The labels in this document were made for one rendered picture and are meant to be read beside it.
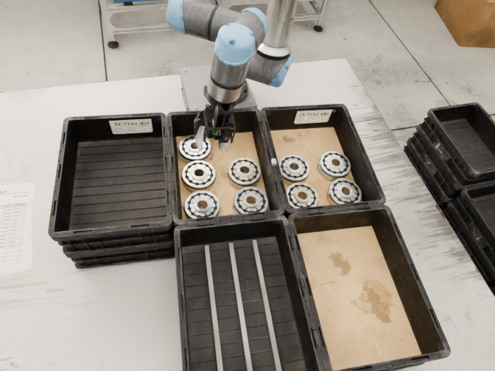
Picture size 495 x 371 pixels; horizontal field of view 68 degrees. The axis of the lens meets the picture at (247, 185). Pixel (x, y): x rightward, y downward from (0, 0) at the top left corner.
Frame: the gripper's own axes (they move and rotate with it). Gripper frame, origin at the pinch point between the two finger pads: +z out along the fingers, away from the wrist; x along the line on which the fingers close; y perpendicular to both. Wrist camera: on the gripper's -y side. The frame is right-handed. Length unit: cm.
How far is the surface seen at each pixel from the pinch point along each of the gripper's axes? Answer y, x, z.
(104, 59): -168, -42, 107
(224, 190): 4.7, 6.4, 16.4
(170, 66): -157, 3, 100
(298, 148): -9.5, 33.5, 12.7
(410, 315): 49, 49, 9
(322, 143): -11.1, 42.4, 11.5
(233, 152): -9.9, 11.4, 15.7
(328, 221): 21.7, 32.5, 7.4
